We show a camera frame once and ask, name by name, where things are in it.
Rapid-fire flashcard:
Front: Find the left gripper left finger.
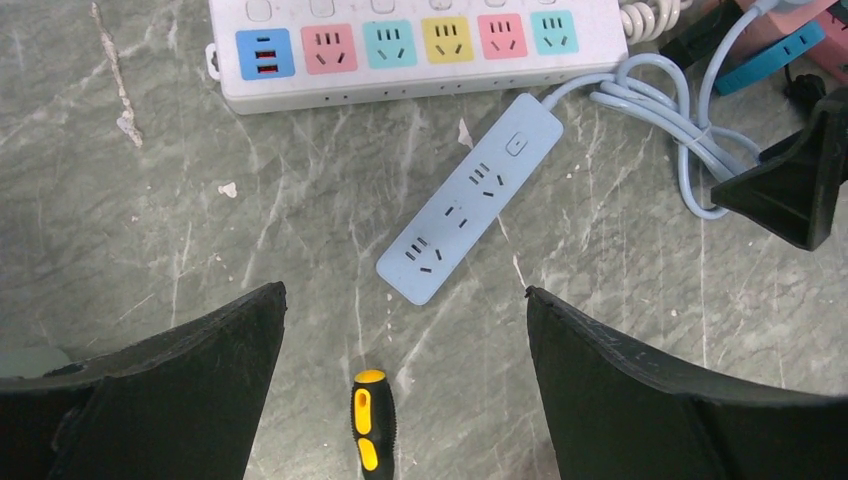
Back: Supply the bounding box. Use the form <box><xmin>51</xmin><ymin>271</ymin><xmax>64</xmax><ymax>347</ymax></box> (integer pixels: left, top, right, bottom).
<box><xmin>1</xmin><ymin>282</ymin><xmax>287</xmax><ymax>479</ymax></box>

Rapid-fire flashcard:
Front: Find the white multicolour power strip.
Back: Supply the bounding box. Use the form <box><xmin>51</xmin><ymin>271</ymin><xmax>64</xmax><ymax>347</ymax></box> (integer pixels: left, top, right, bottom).
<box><xmin>207</xmin><ymin>0</ymin><xmax>628</xmax><ymax>115</ymax></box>

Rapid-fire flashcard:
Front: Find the pink socket adapter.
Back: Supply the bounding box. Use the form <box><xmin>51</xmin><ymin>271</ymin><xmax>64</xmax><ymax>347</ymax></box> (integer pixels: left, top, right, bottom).
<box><xmin>730</xmin><ymin>0</ymin><xmax>834</xmax><ymax>61</ymax></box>

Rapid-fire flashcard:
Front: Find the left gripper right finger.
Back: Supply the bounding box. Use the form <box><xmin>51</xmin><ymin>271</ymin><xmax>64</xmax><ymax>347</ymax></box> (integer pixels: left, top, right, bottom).
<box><xmin>526</xmin><ymin>286</ymin><xmax>847</xmax><ymax>479</ymax></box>

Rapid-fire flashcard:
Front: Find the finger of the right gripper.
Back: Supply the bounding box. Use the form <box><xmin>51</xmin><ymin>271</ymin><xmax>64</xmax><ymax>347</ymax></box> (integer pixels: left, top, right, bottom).
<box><xmin>711</xmin><ymin>87</ymin><xmax>847</xmax><ymax>251</ymax></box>

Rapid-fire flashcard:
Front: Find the teal blue plug adapter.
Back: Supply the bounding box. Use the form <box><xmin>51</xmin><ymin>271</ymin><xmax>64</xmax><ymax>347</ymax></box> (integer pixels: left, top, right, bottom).
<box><xmin>714</xmin><ymin>20</ymin><xmax>825</xmax><ymax>96</ymax></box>

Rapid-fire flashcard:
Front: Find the light blue power strip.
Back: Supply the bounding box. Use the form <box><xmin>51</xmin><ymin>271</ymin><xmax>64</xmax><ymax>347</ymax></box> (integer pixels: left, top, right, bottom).
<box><xmin>376</xmin><ymin>93</ymin><xmax>564</xmax><ymax>306</ymax></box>

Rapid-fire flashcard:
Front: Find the white coiled power cord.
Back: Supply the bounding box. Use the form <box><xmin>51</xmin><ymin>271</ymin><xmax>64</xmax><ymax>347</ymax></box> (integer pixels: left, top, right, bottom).
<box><xmin>617</xmin><ymin>0</ymin><xmax>694</xmax><ymax>46</ymax></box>

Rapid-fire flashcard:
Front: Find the pink triangular power strip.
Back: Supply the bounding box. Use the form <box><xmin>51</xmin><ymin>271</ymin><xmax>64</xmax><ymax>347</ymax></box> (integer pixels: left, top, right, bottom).
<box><xmin>806</xmin><ymin>1</ymin><xmax>847</xmax><ymax>85</ymax></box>

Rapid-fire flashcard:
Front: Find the black yellow screwdriver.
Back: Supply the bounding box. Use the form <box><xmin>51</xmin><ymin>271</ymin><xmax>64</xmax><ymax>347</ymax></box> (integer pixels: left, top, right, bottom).
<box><xmin>350</xmin><ymin>369</ymin><xmax>397</xmax><ymax>480</ymax></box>

